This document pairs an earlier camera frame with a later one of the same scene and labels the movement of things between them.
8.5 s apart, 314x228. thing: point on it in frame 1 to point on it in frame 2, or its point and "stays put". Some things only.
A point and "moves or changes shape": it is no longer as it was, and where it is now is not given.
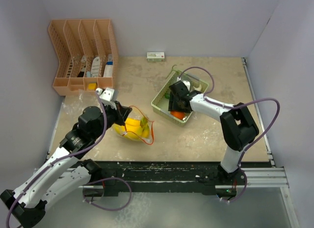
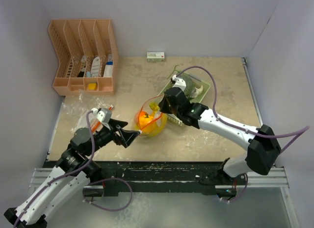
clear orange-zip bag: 137,127 moves or changes shape
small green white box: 155,56 stays put
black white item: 81,73 stays put
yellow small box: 92,86 stays put
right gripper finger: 174,104 to 164,106
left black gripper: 123,110 to 126,136
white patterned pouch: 96,67 stays put
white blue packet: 108,71 stays put
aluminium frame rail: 274,177 stays put
